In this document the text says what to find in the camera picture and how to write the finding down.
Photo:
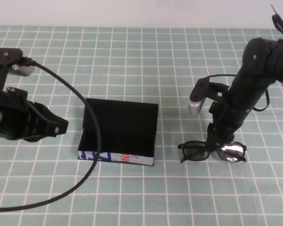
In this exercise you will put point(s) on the green white checked tablecloth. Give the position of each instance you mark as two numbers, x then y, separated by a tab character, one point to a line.
155	193

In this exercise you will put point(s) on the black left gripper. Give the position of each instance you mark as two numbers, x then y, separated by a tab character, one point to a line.
9	113

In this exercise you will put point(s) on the black printed glasses case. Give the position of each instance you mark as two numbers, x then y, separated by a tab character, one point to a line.
125	127

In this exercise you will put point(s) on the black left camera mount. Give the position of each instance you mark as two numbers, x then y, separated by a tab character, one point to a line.
3	56

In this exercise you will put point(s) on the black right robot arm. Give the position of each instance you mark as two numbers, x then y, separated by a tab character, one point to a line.
252	82

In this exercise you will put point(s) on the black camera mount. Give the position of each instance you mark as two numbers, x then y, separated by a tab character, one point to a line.
3	56
217	89

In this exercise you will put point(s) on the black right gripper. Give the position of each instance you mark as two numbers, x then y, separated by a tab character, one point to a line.
222	117

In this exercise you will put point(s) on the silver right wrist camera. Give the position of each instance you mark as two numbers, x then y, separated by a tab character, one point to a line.
198	103

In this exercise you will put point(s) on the black framed glasses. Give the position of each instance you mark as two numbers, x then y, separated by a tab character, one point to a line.
195	144

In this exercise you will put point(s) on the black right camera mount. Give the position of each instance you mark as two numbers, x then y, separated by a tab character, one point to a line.
217	89

